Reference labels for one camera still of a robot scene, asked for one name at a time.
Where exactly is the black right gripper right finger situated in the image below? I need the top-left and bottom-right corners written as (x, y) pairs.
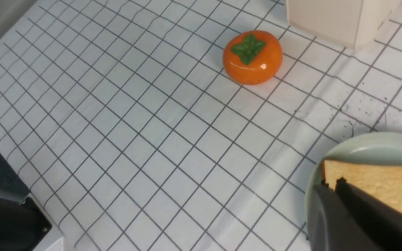
top-left (335, 178), bottom-right (402, 251)

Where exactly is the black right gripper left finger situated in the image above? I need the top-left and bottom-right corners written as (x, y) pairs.
top-left (307, 184), bottom-right (382, 251)

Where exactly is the toast slice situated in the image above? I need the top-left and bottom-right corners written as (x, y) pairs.
top-left (322, 159), bottom-right (402, 213)

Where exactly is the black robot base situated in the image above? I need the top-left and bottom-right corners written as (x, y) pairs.
top-left (0, 154), bottom-right (52, 251)

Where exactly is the cream white two-slot toaster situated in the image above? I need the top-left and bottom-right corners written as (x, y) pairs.
top-left (286, 0), bottom-right (400, 50)

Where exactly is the light green plate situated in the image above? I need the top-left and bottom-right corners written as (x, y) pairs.
top-left (305, 133), bottom-right (402, 233)

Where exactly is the orange persimmon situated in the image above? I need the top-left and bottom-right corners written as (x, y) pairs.
top-left (222, 30), bottom-right (283, 85)

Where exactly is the white checkered tablecloth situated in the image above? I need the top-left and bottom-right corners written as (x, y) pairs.
top-left (0, 0), bottom-right (402, 251)

